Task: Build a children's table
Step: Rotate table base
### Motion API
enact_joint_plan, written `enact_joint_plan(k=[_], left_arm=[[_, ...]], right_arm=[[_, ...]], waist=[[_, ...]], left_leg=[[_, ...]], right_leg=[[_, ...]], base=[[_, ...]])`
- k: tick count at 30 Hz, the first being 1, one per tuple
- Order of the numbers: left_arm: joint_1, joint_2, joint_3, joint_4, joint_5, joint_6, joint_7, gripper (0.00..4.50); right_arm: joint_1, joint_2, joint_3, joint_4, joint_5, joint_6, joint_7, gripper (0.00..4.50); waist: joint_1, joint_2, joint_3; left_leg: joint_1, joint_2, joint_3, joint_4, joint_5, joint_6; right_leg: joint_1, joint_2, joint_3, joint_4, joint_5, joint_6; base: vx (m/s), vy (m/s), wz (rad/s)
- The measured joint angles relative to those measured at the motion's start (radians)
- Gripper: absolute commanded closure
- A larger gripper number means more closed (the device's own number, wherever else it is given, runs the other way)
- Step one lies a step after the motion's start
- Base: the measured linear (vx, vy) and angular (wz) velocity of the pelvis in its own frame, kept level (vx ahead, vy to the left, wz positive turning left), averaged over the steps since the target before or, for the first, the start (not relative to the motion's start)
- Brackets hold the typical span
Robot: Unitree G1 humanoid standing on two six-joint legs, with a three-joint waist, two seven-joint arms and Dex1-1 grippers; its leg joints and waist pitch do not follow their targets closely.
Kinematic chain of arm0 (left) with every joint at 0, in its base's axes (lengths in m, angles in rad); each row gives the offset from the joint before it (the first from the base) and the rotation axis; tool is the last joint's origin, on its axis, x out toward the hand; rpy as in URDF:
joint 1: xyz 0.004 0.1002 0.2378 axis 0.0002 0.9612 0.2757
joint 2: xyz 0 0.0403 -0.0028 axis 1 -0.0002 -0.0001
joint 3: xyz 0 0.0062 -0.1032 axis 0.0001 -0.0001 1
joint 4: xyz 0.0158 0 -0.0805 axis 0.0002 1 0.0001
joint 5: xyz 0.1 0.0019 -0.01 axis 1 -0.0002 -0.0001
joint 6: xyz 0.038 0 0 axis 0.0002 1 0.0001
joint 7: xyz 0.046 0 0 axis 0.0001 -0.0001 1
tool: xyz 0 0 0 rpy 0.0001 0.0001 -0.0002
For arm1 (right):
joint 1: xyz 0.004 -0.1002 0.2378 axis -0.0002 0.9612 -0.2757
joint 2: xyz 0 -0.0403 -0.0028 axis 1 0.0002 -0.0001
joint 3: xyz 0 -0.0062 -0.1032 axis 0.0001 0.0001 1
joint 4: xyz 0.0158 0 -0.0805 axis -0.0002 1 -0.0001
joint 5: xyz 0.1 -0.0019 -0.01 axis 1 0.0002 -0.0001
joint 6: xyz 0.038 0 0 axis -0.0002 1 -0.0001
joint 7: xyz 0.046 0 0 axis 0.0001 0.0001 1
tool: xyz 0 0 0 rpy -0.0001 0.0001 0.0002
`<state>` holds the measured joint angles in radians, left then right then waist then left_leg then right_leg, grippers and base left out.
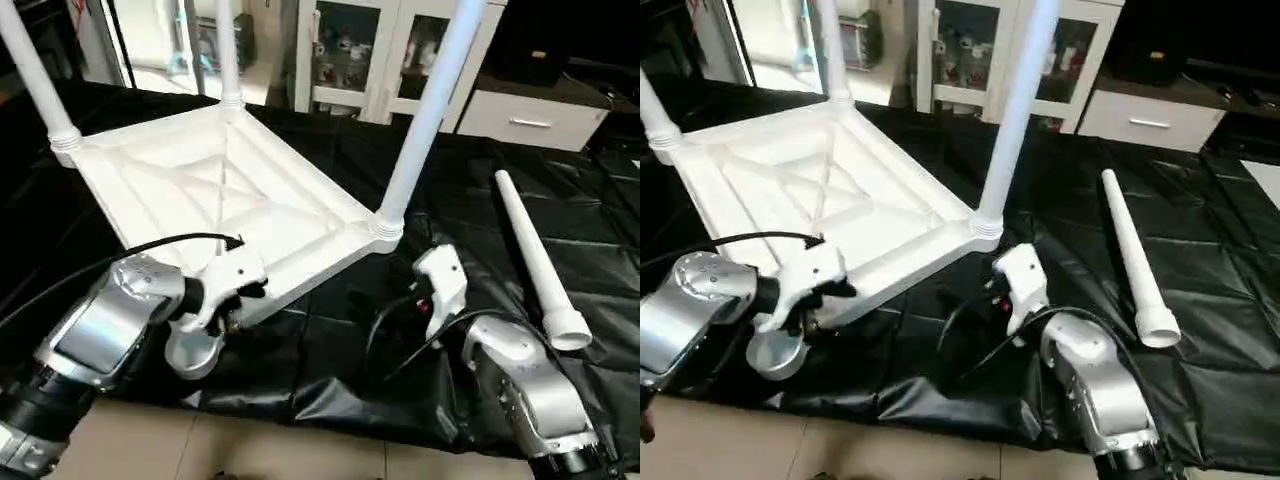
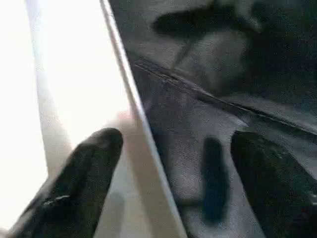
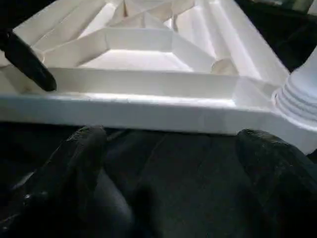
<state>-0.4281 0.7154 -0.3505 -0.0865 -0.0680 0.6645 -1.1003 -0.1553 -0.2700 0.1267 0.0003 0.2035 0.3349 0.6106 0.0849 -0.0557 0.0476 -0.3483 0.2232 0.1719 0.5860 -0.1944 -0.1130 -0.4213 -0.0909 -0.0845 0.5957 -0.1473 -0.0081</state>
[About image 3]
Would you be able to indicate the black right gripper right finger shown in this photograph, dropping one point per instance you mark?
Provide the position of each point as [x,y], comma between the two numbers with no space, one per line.
[285,188]

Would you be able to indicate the white plastic table top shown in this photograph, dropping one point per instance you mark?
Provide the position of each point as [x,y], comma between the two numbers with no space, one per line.
[148,104]

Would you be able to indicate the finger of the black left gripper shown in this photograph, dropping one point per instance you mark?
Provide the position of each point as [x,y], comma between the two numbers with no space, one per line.
[29,62]

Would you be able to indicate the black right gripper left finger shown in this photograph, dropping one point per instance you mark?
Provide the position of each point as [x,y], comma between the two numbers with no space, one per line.
[54,193]

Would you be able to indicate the white plastic table leg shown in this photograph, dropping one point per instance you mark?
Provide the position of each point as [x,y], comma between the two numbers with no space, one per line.
[302,94]

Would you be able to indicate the black work mat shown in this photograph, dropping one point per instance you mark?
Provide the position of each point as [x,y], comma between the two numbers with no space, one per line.
[188,188]

